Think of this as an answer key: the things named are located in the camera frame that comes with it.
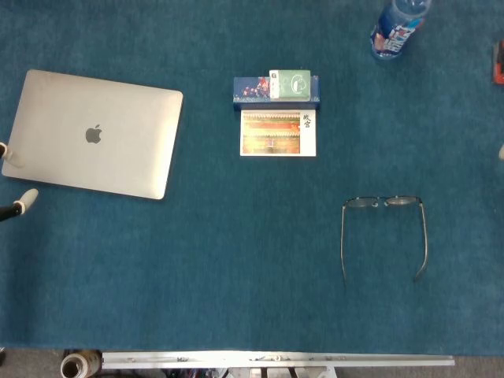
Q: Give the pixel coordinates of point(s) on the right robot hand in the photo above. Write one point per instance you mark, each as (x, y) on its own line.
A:
(502, 152)

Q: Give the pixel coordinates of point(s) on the thin-framed eyeglasses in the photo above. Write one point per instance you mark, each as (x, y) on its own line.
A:
(358, 202)

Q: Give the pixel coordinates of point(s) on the clear red coffee capsule box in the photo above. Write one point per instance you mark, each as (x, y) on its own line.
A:
(499, 63)

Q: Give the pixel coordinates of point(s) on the long dark blue box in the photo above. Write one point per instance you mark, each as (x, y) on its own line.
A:
(250, 88)

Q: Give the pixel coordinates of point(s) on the red palace postcard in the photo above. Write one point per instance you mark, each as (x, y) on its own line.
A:
(271, 134)

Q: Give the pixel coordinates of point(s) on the small green card box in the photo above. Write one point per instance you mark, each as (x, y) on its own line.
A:
(291, 84)

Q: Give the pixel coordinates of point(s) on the white robot base bracket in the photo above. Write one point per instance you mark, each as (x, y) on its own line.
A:
(244, 373)

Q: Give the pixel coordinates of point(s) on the blue table mat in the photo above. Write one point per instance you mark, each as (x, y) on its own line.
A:
(252, 256)

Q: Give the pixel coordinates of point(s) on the silver laptop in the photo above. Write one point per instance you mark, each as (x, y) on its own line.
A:
(94, 134)

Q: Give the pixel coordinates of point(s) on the blue label drink bottle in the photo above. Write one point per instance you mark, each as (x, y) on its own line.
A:
(395, 31)

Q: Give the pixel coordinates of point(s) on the brown tape roll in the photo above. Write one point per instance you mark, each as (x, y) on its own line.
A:
(76, 364)

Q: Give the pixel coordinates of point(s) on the aluminium rail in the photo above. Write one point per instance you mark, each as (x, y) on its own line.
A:
(275, 359)

